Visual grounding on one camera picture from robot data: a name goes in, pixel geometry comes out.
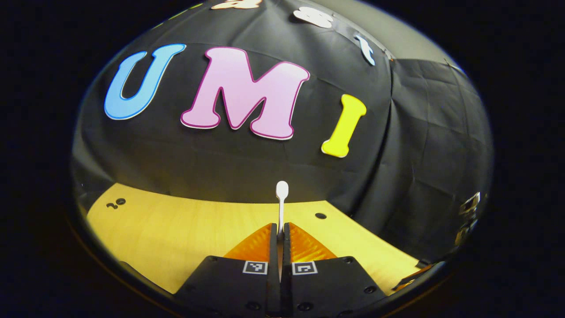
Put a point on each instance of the black backdrop cloth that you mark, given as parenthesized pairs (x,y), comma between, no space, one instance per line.
(220,168)

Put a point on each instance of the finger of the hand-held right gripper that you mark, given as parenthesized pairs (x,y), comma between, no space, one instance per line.
(469,204)
(464,232)

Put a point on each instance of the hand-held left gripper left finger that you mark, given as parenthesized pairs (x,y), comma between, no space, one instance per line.
(229,287)

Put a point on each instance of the white toothbrush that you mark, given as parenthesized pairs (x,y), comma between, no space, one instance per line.
(282,190)

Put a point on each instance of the wooden desktop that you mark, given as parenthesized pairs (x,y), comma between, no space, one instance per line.
(176,229)

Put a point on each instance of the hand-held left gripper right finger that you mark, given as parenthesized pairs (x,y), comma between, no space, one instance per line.
(326,287)

